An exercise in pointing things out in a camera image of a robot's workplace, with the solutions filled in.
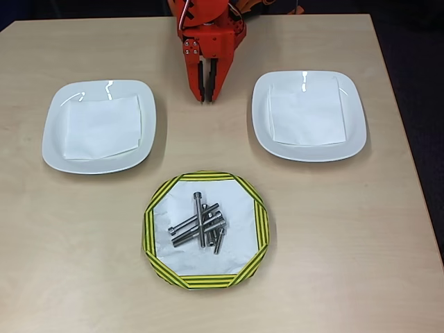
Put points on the yellow green striped plate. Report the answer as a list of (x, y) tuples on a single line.
[(147, 229)]

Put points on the white paper napkin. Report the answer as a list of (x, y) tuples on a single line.
[(104, 128), (308, 114)]

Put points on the orange printed table clamp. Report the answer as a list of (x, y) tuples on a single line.
[(172, 4), (253, 5)]

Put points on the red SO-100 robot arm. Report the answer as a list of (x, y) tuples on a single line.
[(201, 14)]

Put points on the white square ceramic plate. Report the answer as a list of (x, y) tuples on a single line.
[(55, 145), (260, 114)]

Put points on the red gripper black motor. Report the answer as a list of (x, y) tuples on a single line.
[(216, 46)]

